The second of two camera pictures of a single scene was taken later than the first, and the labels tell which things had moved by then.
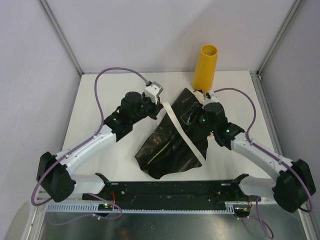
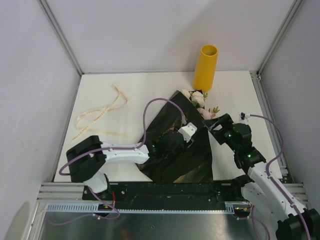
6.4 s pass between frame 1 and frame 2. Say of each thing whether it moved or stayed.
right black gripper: moved
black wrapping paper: moved
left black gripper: moved
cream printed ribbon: moved
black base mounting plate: stayed
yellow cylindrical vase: stayed
